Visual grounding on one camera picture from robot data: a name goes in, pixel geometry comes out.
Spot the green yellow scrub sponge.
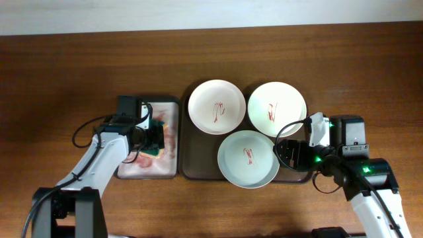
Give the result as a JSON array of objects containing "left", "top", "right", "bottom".
[{"left": 135, "top": 120, "right": 165, "bottom": 156}]

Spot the white plate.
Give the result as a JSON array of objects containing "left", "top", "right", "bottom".
[
  {"left": 217, "top": 130, "right": 280, "bottom": 189},
  {"left": 188, "top": 79, "right": 247, "bottom": 135},
  {"left": 247, "top": 82, "right": 307, "bottom": 138}
]

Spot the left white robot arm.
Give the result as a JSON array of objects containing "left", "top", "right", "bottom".
[{"left": 21, "top": 96, "right": 165, "bottom": 237}]

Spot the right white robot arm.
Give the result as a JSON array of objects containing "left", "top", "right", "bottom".
[{"left": 273, "top": 112, "right": 411, "bottom": 237}]

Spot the small tray with soapy water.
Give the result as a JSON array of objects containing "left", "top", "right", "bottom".
[{"left": 115, "top": 96, "right": 180, "bottom": 179}]

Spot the large dark brown tray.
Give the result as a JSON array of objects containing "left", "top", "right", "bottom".
[{"left": 178, "top": 93, "right": 313, "bottom": 184}]

